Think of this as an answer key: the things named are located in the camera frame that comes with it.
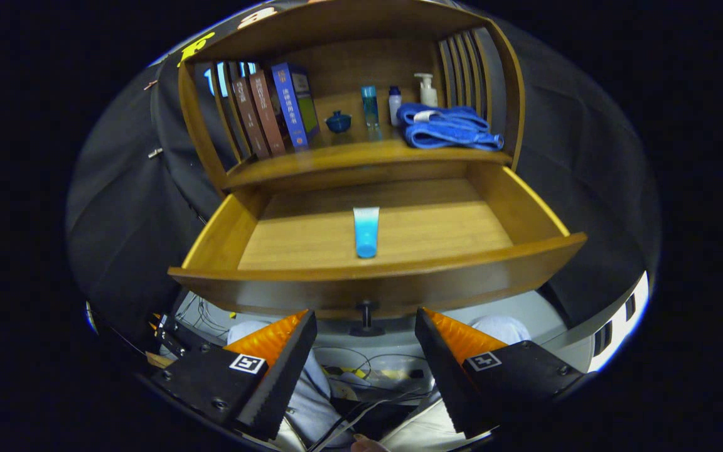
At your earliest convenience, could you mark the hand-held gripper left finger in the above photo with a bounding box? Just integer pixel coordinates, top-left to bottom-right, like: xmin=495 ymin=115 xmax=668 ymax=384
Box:
xmin=151 ymin=309 xmax=318 ymax=441

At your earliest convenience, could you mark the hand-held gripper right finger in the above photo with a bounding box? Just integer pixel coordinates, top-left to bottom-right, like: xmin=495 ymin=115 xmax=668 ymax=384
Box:
xmin=415 ymin=308 xmax=588 ymax=440

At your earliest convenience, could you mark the wooden drawer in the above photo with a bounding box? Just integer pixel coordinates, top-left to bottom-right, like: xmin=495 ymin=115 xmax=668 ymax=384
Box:
xmin=168 ymin=160 xmax=588 ymax=338

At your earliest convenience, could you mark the blue squeeze tube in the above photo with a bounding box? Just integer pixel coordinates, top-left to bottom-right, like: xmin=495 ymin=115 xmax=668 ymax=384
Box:
xmin=353 ymin=207 xmax=380 ymax=259

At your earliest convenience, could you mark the wooden countertop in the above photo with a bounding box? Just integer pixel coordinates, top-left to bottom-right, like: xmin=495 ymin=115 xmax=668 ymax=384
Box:
xmin=223 ymin=88 xmax=513 ymax=189

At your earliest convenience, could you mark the white unit with dark slots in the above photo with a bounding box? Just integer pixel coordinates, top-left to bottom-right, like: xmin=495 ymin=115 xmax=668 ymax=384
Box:
xmin=584 ymin=270 xmax=651 ymax=372

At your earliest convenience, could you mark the black backdrop cloth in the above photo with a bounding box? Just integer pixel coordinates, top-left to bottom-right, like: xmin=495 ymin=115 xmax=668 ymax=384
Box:
xmin=67 ymin=0 xmax=660 ymax=352

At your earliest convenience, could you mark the folded blue towel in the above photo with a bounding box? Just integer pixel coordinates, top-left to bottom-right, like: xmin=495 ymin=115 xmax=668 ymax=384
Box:
xmin=396 ymin=103 xmax=505 ymax=151

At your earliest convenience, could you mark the dark brown book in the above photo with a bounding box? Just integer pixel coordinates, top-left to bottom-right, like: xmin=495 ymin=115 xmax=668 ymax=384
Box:
xmin=231 ymin=75 xmax=271 ymax=159

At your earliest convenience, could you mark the blue lidded teacup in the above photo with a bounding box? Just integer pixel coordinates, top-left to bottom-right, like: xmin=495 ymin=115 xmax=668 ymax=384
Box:
xmin=325 ymin=110 xmax=353 ymax=134

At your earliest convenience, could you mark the blue book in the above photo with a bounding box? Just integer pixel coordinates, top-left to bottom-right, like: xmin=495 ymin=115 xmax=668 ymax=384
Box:
xmin=271 ymin=62 xmax=321 ymax=151

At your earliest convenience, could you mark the teal clear bottle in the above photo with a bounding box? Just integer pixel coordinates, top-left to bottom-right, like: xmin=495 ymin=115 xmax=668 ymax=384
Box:
xmin=361 ymin=85 xmax=380 ymax=129

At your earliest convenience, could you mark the white pump bottle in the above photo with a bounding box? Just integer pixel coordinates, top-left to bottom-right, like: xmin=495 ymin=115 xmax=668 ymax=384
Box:
xmin=414 ymin=73 xmax=439 ymax=107

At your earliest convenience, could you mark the tangle of floor cables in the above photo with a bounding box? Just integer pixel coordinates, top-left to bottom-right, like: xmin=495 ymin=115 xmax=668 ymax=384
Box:
xmin=173 ymin=292 xmax=444 ymax=452

